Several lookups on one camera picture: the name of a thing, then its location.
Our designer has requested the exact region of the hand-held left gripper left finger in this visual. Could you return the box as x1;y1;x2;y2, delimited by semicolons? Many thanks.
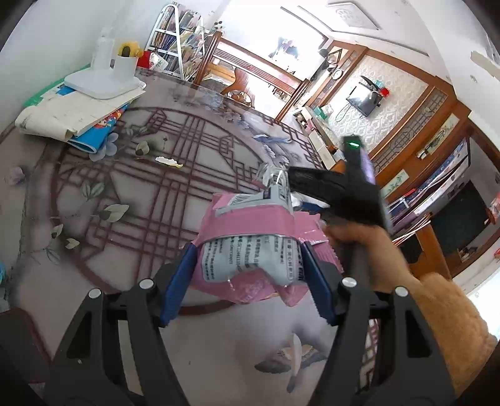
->
37;241;198;406

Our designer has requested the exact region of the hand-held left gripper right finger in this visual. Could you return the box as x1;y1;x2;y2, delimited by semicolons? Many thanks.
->
299;241;458;406

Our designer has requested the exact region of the person's right forearm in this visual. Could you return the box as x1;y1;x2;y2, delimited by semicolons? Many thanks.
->
406;272;498;391

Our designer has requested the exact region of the stack of papers and books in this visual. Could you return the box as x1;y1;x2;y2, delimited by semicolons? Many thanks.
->
23;78;131;155

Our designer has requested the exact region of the pink and white snack wrapper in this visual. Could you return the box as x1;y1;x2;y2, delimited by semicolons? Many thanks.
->
193;164;340;309

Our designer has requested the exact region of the white desk lamp base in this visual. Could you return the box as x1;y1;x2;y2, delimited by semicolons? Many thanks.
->
64;27;141;100

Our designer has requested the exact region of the floral patterned tablecloth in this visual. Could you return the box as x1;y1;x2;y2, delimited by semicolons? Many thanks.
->
0;70;376;406

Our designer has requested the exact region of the wall shelf with containers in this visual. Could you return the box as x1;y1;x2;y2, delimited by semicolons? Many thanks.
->
359;76;391;98

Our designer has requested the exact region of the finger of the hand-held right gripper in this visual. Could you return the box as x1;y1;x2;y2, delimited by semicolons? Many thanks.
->
287;166;348;204

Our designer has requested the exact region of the square ceiling light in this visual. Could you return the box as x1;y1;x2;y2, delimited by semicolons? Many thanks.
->
327;1;380;31

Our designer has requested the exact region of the plain wooden chair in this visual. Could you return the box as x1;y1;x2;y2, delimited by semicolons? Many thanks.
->
194;31;313;108

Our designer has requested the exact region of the person's right hand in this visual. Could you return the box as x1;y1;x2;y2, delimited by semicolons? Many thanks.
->
326;223;417;293

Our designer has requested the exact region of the white book rack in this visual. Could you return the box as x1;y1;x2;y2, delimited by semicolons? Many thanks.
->
147;3;208;81

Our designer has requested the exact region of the wall television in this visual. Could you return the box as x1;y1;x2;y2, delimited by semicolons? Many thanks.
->
347;86;381;117

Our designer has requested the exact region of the wooden television cabinet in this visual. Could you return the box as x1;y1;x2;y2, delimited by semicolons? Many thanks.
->
293;105;344;168

